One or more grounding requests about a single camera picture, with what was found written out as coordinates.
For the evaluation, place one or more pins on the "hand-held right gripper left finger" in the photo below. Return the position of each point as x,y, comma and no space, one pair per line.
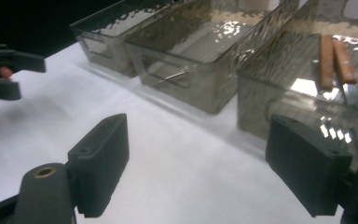
101,165

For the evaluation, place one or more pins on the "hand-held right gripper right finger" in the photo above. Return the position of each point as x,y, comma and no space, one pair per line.
304,168

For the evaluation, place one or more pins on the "smoky transparent plastic bin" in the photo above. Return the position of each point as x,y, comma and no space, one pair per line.
292,77
105,40
199,49

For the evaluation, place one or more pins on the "metal spoon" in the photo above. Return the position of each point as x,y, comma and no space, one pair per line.
171,76

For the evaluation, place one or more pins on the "black curtain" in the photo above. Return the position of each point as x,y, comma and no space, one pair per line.
28,21

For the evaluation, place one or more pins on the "white table cover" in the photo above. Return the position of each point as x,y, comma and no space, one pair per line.
167,155

